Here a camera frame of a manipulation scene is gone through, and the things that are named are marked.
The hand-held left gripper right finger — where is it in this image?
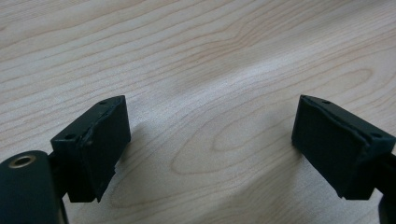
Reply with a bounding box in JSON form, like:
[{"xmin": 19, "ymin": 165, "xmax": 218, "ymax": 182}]
[{"xmin": 290, "ymin": 94, "xmax": 396, "ymax": 201}]

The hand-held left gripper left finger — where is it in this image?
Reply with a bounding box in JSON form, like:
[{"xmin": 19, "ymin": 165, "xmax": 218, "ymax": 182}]
[{"xmin": 49, "ymin": 94, "xmax": 132, "ymax": 203}]

